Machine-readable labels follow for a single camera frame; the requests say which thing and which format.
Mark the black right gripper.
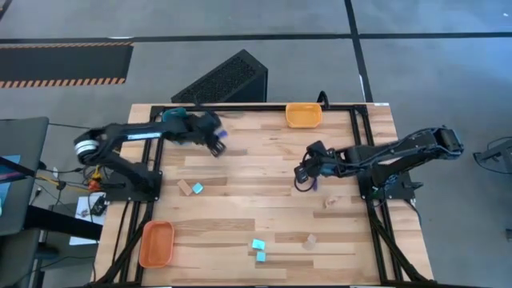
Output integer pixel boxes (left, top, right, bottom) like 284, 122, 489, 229
294, 148, 349, 185

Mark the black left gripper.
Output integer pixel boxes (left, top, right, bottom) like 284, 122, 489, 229
186, 110, 227, 158

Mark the rectangular wooden block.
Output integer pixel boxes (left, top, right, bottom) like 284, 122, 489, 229
177, 178, 194, 197

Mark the blue plastic bin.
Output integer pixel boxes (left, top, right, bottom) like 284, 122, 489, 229
162, 106, 189, 123

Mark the yellow plastic bin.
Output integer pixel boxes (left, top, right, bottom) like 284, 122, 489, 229
285, 102, 323, 130

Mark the black perforated computer case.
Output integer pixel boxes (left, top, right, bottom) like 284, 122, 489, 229
170, 49, 269, 104

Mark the orange plastic bin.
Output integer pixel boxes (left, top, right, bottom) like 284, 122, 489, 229
138, 220, 176, 269

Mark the small black circuit board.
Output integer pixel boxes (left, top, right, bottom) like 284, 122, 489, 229
90, 198, 107, 217

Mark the white paper sheet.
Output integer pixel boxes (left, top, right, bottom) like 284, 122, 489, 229
70, 193, 107, 246

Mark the black hazard-striped floor mat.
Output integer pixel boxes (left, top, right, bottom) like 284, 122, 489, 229
0, 42, 134, 90

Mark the dark grey monitor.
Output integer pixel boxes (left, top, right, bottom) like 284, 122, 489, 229
0, 116, 50, 237

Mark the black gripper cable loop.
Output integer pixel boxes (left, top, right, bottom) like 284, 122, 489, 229
294, 175, 318, 194

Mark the yellow cable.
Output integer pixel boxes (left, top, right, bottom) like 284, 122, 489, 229
36, 166, 99, 190

